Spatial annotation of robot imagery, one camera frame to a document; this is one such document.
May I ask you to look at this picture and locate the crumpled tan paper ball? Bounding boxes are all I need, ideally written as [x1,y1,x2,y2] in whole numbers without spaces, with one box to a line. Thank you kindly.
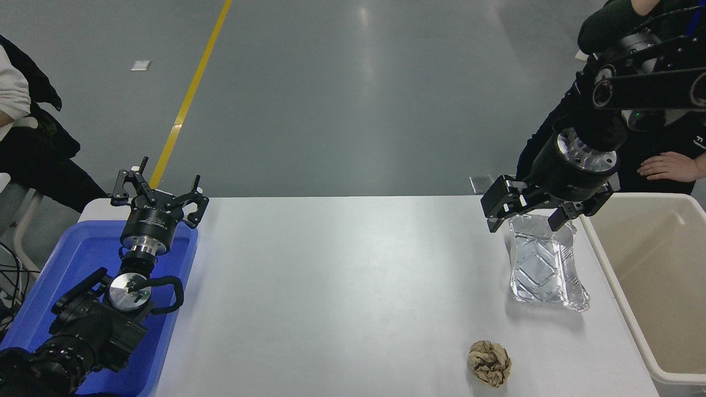
[468,340,512,388]

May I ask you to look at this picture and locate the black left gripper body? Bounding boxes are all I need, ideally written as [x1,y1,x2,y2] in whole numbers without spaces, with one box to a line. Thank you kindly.
[120,190,186,248]

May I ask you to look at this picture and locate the person with lanyard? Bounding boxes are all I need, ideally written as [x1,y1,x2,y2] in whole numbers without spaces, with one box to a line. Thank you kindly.
[516,0,706,195]

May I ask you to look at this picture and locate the white chair frame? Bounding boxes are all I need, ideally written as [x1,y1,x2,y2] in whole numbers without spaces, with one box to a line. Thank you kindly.
[0,173,44,272]

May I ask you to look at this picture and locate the silver foil tray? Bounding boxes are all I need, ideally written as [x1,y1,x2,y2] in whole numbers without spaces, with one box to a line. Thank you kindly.
[507,214,591,313]

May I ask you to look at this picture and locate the seated person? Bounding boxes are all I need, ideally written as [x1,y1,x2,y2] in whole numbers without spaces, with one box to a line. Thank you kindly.
[0,34,108,213]

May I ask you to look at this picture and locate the large pale plastic bin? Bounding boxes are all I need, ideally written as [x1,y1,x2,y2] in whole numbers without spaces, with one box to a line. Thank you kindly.
[579,193,706,397]

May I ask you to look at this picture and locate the person's left hand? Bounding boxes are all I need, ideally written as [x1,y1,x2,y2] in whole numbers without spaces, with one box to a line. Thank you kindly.
[638,152,706,182]

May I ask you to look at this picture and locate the blue plastic tray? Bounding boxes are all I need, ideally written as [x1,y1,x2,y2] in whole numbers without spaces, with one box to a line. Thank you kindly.
[0,221,199,397]

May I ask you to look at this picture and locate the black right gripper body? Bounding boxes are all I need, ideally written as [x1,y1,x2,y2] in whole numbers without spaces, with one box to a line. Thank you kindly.
[524,135,618,206]

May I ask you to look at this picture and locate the black floor cables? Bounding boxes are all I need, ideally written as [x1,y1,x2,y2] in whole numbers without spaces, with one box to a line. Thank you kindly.
[0,242,27,331]

